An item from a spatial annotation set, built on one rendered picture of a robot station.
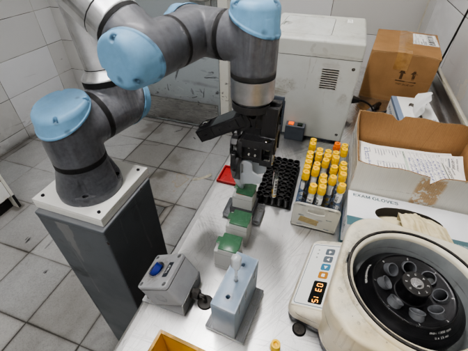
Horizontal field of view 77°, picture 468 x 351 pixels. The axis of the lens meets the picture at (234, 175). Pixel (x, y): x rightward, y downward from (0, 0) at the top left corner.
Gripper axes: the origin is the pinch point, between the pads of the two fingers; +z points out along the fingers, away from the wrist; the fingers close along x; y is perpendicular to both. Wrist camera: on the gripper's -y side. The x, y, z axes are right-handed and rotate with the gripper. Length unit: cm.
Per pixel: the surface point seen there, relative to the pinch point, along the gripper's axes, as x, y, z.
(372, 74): 75, 29, 1
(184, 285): -24.0, -2.2, 4.2
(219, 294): -25.7, 5.1, -0.5
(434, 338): -22.2, 35.2, -0.2
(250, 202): -2.0, 3.2, 3.3
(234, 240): -13.2, 3.3, 2.8
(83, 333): -16, -67, 97
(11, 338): -28, -96, 97
